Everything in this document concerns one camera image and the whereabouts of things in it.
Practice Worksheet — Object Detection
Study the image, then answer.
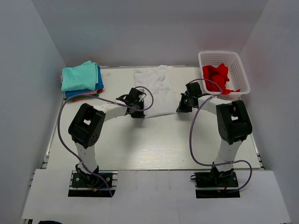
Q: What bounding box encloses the white t shirt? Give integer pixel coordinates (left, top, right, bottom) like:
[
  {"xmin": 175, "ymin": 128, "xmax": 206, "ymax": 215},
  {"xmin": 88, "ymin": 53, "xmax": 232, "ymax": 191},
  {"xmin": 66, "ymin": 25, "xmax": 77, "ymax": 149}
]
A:
[{"xmin": 133, "ymin": 65, "xmax": 178, "ymax": 119}]

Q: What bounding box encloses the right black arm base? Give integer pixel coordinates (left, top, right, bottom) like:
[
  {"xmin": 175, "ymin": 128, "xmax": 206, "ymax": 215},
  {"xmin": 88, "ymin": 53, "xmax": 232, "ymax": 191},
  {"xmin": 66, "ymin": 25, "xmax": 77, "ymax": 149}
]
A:
[{"xmin": 190, "ymin": 168, "xmax": 240, "ymax": 199}]

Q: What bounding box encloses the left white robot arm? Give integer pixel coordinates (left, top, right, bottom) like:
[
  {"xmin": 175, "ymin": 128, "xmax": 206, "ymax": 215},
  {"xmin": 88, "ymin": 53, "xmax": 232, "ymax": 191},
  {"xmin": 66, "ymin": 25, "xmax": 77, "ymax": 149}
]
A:
[{"xmin": 68, "ymin": 88, "xmax": 145, "ymax": 186}]

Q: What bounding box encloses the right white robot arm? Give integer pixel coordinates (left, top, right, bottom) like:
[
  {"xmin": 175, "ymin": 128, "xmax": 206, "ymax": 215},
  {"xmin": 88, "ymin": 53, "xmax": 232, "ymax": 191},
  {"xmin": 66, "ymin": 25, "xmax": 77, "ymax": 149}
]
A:
[{"xmin": 176, "ymin": 82, "xmax": 252, "ymax": 186}]

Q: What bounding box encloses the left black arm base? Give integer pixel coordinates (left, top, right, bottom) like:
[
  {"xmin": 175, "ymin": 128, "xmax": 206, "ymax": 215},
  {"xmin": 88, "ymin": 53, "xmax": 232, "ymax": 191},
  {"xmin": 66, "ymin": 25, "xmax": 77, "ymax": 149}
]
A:
[{"xmin": 68, "ymin": 170, "xmax": 118, "ymax": 198}]

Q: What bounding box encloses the orange folded t shirt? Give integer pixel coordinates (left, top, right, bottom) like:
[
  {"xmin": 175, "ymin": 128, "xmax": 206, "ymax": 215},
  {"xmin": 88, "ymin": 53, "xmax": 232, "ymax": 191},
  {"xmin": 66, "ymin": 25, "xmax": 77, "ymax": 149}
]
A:
[{"xmin": 71, "ymin": 88, "xmax": 104, "ymax": 103}]

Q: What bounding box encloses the blue folded t shirt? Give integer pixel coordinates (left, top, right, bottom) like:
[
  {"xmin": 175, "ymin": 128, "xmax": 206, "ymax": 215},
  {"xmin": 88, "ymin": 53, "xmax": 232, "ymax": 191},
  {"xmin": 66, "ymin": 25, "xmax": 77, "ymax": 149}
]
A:
[{"xmin": 64, "ymin": 65, "xmax": 105, "ymax": 98}]

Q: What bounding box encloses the red crumpled t shirt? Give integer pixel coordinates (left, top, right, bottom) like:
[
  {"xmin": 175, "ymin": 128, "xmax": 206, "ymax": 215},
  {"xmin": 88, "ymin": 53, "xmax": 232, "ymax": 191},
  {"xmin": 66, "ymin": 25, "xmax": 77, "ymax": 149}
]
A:
[{"xmin": 202, "ymin": 63, "xmax": 240, "ymax": 95}]

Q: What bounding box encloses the green folded t shirt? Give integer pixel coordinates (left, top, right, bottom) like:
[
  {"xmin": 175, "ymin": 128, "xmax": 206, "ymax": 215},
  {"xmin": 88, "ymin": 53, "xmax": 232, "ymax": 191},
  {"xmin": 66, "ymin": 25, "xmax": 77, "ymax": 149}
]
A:
[{"xmin": 70, "ymin": 92, "xmax": 99, "ymax": 102}]

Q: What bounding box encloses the white plastic mesh basket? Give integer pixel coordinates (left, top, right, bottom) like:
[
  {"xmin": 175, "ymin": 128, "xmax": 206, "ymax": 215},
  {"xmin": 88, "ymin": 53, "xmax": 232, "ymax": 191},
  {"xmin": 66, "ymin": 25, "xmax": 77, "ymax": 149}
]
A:
[{"xmin": 198, "ymin": 51, "xmax": 250, "ymax": 100}]

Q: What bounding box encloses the teal folded t shirt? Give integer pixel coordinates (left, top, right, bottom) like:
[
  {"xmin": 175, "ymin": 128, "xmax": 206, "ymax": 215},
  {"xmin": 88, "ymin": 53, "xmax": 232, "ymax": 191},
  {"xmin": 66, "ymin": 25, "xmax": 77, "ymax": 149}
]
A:
[{"xmin": 61, "ymin": 61, "xmax": 98, "ymax": 92}]

